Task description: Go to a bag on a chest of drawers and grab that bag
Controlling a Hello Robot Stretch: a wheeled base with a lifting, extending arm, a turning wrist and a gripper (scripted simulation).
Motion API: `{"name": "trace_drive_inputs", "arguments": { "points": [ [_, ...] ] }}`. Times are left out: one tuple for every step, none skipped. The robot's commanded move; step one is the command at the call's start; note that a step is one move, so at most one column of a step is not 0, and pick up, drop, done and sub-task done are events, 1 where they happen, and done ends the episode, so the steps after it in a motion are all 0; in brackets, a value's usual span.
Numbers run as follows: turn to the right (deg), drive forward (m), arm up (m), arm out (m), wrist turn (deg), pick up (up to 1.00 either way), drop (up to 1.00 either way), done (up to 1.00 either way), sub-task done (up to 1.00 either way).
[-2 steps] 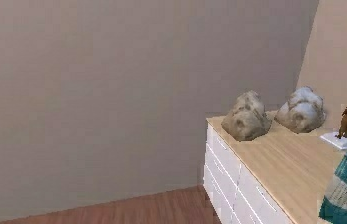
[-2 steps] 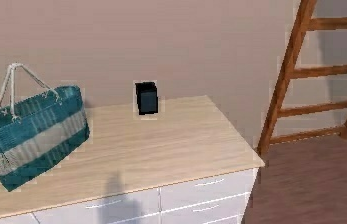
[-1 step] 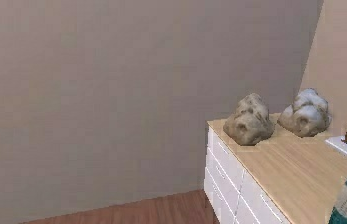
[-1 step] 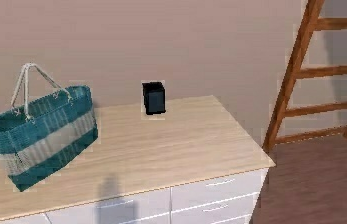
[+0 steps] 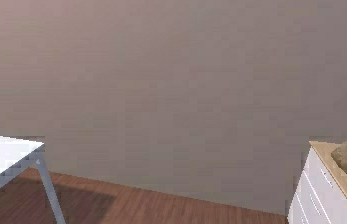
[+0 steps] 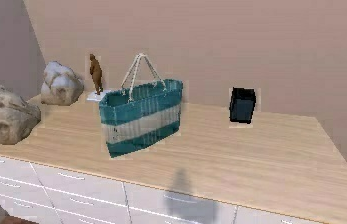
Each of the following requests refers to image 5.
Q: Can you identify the white chest of drawers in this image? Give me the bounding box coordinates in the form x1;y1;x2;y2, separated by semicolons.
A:
287;140;347;224

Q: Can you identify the white table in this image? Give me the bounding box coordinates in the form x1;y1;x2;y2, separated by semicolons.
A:
0;132;67;224

